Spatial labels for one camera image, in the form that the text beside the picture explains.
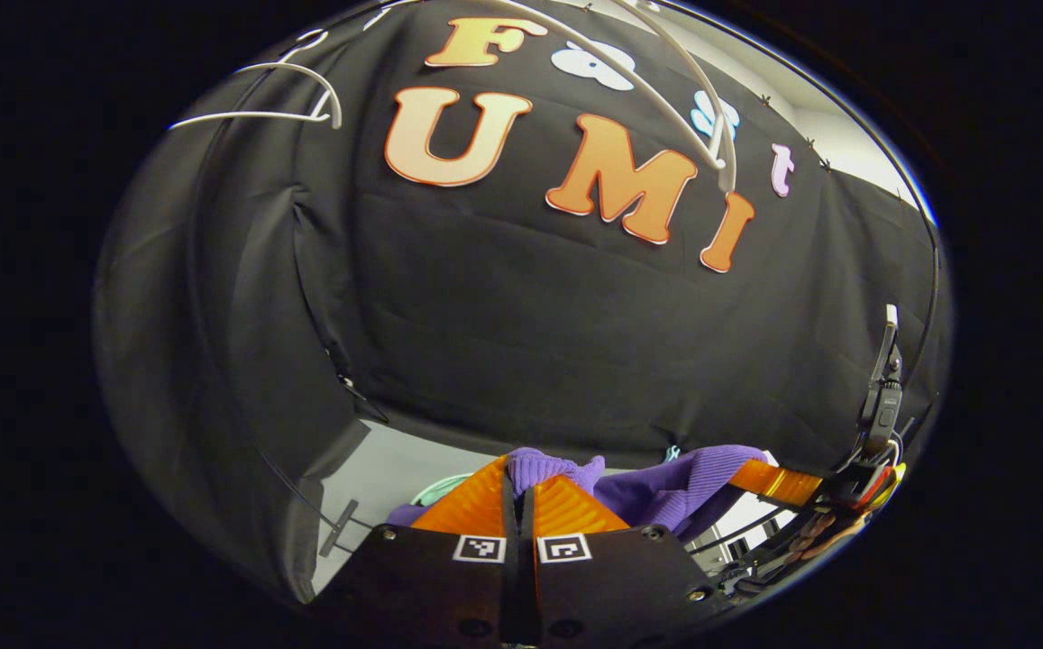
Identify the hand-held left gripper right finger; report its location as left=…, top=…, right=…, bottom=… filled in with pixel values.
left=521, top=475, right=738, bottom=645

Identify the white plastic hanger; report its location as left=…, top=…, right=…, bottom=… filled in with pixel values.
left=485, top=0, right=740, bottom=192
left=169, top=27, right=343, bottom=132

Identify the purple ribbed shirt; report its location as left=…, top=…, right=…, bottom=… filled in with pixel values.
left=386, top=445, right=770, bottom=542

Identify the black backdrop cloth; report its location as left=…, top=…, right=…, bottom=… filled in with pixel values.
left=93, top=0, right=953, bottom=605

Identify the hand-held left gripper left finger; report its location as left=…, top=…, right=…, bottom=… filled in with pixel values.
left=305, top=455, right=522, bottom=645

